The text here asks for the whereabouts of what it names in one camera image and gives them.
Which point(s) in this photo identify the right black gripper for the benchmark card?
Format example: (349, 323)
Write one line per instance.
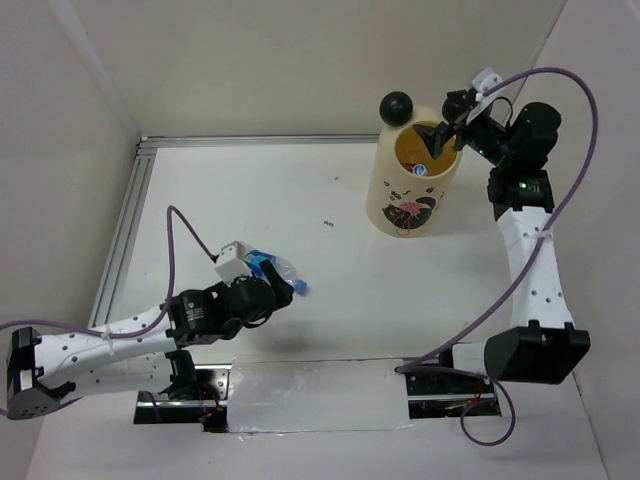
(435, 136)

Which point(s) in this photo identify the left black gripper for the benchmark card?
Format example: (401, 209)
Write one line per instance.
(283, 289)

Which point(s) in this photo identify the blue cap plastic bottle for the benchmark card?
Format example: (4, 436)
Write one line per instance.
(254, 257)

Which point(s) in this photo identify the blue label white cap bottle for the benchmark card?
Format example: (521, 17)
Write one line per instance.
(419, 170)

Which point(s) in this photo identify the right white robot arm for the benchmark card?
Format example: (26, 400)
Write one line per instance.
(542, 344)

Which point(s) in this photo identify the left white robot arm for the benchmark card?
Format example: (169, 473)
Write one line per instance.
(146, 352)

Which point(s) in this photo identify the cream bin with black ears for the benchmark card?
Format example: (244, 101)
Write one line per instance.
(399, 203)

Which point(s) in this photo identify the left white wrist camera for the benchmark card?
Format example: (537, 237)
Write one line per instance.
(230, 264)

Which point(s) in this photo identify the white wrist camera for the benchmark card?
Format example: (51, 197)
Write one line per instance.
(230, 264)
(487, 86)

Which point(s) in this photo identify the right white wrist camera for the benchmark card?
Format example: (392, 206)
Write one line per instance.
(487, 86)

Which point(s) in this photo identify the aluminium frame rail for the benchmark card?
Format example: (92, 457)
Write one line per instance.
(120, 252)

